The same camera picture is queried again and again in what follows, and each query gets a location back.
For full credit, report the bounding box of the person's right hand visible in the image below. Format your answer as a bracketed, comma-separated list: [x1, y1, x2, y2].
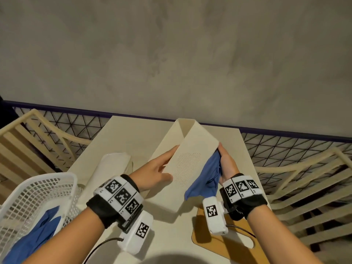
[217, 142, 240, 186]

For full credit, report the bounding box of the blue cloth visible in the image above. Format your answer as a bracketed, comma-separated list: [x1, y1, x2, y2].
[184, 149, 223, 201]
[2, 206, 62, 264]

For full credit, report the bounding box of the black wristband with marker tags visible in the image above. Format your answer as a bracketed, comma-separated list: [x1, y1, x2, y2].
[219, 173, 268, 221]
[86, 174, 144, 234]

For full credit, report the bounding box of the black mesh fence purple rim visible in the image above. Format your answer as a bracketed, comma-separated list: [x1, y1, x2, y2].
[0, 100, 352, 187]

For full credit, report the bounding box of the wooden board with handle hole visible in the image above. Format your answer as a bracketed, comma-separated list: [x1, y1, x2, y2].
[191, 204, 272, 264]

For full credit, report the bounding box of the person's left hand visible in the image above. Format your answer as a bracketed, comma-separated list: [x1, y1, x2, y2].
[129, 145, 180, 193]

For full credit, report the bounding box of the white plastic laundry basket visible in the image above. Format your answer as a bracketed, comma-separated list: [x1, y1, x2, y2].
[0, 172, 83, 264]

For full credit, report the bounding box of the cream perforated fabric box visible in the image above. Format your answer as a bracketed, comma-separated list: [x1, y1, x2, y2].
[144, 118, 220, 200]

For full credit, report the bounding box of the person's right forearm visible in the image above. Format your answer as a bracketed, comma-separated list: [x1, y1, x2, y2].
[247, 205, 323, 264]

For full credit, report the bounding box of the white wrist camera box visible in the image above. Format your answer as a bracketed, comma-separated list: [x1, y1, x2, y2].
[202, 197, 229, 236]
[117, 211, 154, 255]

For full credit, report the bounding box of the black cable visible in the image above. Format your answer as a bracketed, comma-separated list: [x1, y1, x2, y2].
[227, 224, 257, 240]
[82, 237, 124, 264]

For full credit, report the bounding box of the beige slatted chair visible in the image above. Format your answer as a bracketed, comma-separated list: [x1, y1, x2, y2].
[254, 147, 352, 253]
[0, 108, 93, 207]

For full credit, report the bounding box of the person's left forearm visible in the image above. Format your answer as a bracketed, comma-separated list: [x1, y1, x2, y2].
[24, 207, 116, 264]

